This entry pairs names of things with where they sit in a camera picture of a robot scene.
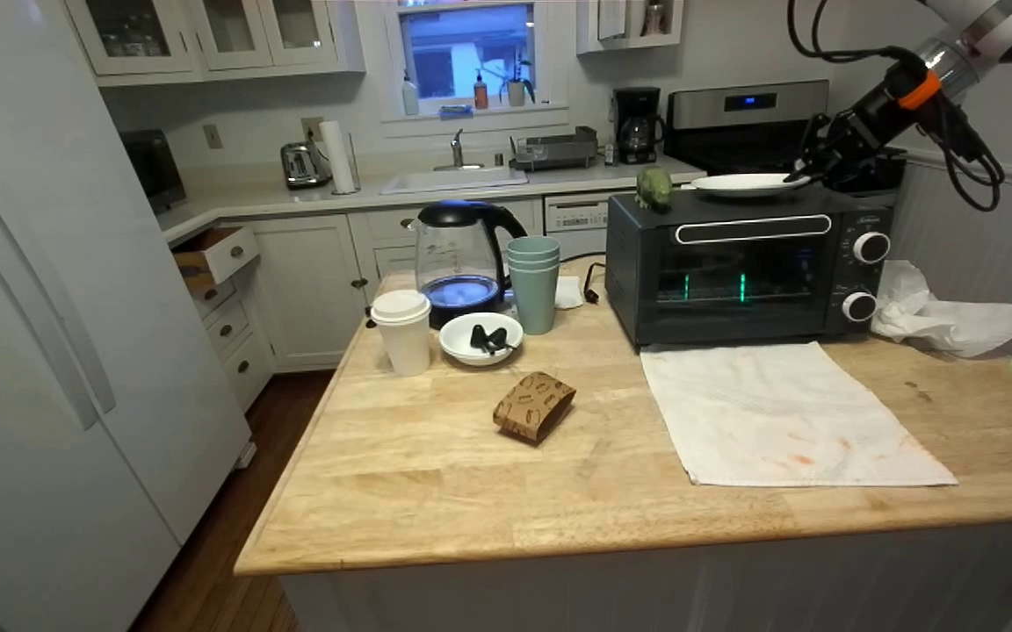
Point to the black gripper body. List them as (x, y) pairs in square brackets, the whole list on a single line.
[(838, 149)]

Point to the white plate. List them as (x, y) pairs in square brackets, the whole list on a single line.
[(748, 183)]

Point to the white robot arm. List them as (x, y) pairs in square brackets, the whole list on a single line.
[(918, 89)]

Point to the upper white oven knob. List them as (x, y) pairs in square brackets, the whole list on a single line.
[(873, 246)]

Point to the white oven knob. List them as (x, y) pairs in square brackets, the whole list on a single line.
[(857, 306), (873, 246)]

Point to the stainless steel stove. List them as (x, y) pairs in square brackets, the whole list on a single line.
[(742, 129)]

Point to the black toaster oven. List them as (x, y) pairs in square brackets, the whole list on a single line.
[(737, 273)]

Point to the lower white oven knob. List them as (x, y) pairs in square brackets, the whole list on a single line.
[(857, 306)]

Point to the crumpled white paper towel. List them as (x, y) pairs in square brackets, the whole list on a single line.
[(908, 311)]

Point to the green avocado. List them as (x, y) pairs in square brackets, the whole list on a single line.
[(654, 189)]

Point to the black coffee maker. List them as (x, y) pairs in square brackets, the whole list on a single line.
[(636, 123)]

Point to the black dish rack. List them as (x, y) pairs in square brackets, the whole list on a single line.
[(555, 152)]

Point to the flat white paper towel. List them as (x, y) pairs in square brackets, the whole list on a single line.
[(782, 414)]

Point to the stacked teal cups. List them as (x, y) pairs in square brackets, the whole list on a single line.
[(536, 268)]

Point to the kitchen sink faucet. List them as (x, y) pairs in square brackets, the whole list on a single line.
[(459, 149)]

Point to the brown bread slice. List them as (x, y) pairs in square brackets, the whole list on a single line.
[(530, 406)]

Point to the glass electric kettle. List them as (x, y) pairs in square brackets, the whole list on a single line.
[(459, 259)]

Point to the white bowl with dark items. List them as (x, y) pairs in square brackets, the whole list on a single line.
[(482, 340)]

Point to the white lidded cup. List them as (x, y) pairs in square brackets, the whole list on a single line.
[(400, 318)]

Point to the paper towel roll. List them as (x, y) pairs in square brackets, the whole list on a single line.
[(338, 155)]

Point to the silver toaster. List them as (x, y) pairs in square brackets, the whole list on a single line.
[(302, 166)]

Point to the open wooden drawer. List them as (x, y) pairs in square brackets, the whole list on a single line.
[(214, 259)]

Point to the white refrigerator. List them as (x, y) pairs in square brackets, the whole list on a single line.
[(117, 421)]

